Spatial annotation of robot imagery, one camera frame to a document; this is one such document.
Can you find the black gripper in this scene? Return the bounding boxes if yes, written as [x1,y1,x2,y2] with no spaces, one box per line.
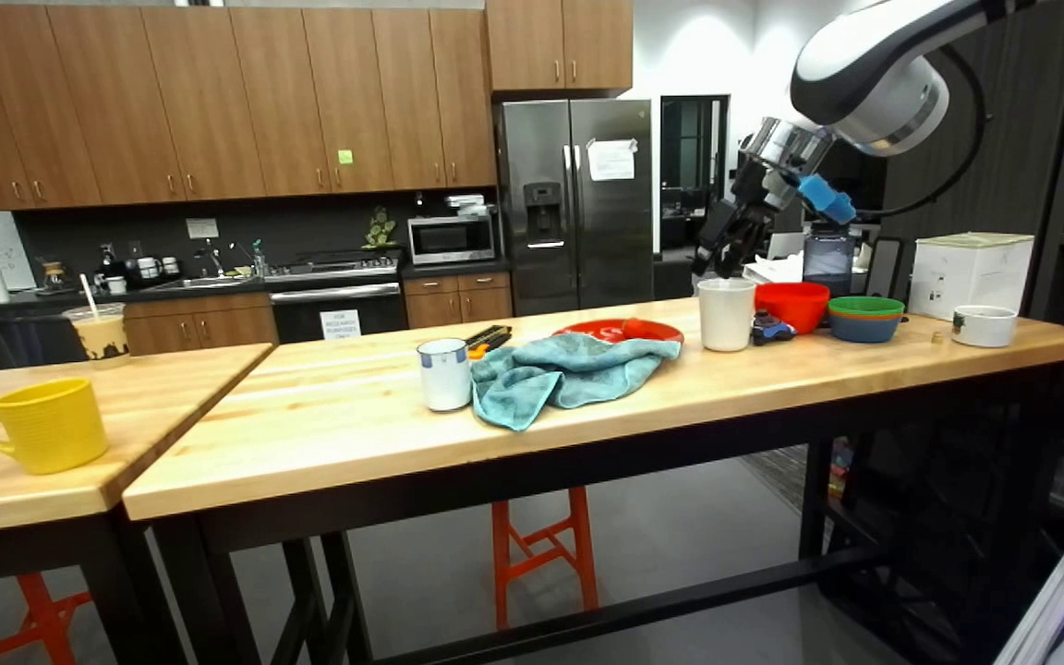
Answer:
[689,152,796,280]

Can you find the blue towel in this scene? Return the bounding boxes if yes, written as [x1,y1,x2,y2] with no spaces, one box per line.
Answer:
[469,330,687,435]

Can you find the orange plate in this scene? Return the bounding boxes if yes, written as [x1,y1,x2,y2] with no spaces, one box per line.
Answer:
[549,314,687,352]

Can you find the tall white cup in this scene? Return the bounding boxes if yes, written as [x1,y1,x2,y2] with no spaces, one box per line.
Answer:
[693,275,762,356]

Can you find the red bowl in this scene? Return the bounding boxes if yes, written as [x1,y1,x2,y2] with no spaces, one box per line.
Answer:
[751,280,835,341]

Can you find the small dark blue object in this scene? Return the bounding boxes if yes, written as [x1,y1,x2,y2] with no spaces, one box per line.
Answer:
[751,314,796,349]

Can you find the green bowl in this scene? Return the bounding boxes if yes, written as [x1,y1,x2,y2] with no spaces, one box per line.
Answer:
[828,293,907,326]

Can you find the white paper on refrigerator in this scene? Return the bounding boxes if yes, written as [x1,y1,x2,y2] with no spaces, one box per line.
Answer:
[583,136,640,184]

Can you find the blue bowl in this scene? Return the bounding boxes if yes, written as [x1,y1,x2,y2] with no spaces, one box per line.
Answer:
[828,310,907,349]

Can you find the black refrigerator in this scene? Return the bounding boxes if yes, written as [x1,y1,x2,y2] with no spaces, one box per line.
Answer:
[495,95,657,319]

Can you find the black and yellow marker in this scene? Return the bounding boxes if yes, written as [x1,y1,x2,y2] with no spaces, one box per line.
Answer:
[461,322,516,365]

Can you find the white cardboard box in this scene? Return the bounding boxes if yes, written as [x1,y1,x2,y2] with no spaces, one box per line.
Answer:
[904,228,1037,326]

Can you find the silver microwave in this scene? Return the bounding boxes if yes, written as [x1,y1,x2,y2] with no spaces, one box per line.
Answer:
[402,209,502,271]

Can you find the wooden cabinet above refrigerator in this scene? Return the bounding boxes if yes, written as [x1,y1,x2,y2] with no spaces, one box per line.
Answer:
[485,0,635,95]

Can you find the small white cup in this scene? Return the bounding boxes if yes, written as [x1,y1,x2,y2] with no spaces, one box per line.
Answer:
[415,336,471,414]

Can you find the orange stool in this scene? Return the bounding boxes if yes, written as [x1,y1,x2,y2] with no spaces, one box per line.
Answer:
[486,479,603,634]
[0,570,101,665]

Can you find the green potted plant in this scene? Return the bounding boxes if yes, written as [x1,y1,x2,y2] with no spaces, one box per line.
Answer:
[358,205,402,256]

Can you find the black dishwasher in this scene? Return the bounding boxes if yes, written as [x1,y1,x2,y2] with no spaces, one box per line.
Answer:
[271,277,407,349]

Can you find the wooden lower cabinets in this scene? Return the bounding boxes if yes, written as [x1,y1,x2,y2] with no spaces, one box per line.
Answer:
[122,271,512,360]

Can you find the long wooden upper cabinets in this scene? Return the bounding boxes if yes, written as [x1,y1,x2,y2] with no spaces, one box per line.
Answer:
[0,0,497,214]

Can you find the tan drink cup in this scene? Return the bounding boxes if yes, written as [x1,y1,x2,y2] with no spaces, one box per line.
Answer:
[65,271,133,363]

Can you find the yellow mug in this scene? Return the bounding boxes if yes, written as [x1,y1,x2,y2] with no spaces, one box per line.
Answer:
[0,377,110,478]

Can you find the black chair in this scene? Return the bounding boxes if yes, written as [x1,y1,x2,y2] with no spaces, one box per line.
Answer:
[0,299,93,373]

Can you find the black table frame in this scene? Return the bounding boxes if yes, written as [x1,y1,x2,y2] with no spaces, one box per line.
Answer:
[122,356,1064,665]
[0,509,191,665]

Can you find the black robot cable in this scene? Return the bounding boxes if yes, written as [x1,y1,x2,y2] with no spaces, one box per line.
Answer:
[868,41,1001,224]

